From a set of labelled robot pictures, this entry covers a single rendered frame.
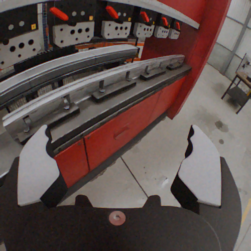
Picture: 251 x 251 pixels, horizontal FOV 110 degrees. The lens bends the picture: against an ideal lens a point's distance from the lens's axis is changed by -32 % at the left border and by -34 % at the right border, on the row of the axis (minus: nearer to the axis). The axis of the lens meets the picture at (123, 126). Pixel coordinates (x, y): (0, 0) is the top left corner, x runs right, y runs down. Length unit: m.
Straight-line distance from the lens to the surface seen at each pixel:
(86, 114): 0.60
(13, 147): 0.61
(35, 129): 0.57
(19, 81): 0.77
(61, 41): 0.47
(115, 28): 0.61
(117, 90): 0.71
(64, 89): 0.61
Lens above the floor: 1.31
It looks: 50 degrees down
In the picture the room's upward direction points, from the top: 14 degrees clockwise
